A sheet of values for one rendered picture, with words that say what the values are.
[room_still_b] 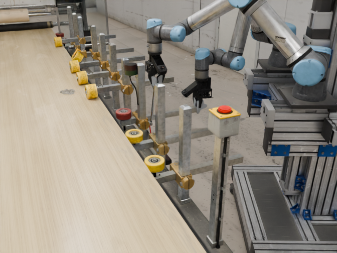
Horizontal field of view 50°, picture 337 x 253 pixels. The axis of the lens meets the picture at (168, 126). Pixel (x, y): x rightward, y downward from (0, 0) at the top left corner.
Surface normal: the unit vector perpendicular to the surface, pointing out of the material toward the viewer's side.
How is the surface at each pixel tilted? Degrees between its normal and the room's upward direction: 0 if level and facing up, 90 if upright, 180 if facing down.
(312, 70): 95
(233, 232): 0
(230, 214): 0
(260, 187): 0
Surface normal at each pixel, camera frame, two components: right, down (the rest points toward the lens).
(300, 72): -0.38, 0.49
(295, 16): -0.87, 0.22
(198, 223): 0.00, -0.89
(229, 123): 0.40, 0.41
